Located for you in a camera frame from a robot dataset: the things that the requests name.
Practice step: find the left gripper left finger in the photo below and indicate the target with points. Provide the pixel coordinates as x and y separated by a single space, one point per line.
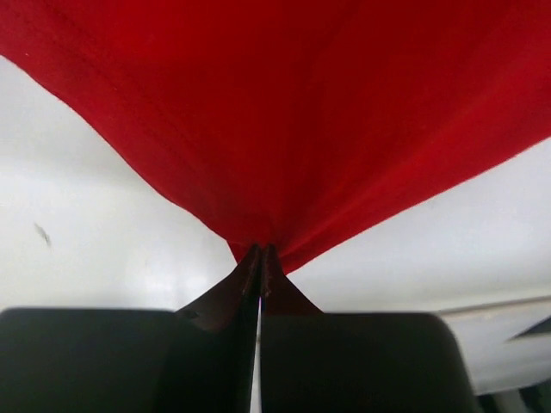
197 359

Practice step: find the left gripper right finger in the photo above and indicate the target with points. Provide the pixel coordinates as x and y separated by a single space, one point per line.
315 361

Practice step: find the red t shirt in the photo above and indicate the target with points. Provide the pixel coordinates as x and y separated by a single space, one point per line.
295 123

